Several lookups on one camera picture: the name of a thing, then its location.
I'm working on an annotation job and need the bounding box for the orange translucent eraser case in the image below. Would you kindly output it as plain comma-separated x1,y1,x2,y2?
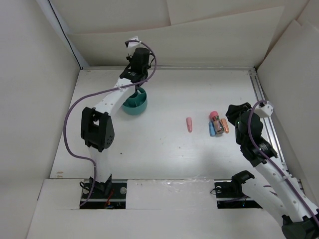
220,119,229,133

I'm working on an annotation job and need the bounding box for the pink translucent eraser case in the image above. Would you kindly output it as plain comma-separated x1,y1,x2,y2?
186,117,193,132

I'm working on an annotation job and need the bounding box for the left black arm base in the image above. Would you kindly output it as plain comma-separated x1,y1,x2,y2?
79,176,127,210

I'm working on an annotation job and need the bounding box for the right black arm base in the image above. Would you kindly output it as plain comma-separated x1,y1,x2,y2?
210,170,262,209

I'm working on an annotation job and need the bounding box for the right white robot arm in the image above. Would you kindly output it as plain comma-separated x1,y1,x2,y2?
226,100,319,239

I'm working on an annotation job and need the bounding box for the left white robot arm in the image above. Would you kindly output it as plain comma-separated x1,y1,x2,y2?
81,47,151,198

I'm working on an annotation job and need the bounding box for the pink capped pencil tube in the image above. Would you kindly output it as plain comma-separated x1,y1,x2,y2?
209,111,224,134

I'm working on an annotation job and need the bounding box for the blue translucent eraser case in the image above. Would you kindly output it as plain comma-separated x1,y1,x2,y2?
208,121,216,137

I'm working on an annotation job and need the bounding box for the teal round organizer container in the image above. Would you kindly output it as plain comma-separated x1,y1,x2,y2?
122,87,148,116

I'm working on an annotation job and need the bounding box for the aluminium rail right side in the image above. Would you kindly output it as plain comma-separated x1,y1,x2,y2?
248,68,288,171

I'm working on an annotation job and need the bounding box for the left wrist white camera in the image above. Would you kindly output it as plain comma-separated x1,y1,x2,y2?
125,36,141,57

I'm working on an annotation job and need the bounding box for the wrist white camera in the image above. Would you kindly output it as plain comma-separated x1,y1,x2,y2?
254,101,274,119
125,36,141,57

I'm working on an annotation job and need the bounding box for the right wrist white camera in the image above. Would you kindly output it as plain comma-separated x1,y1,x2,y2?
254,101,274,119

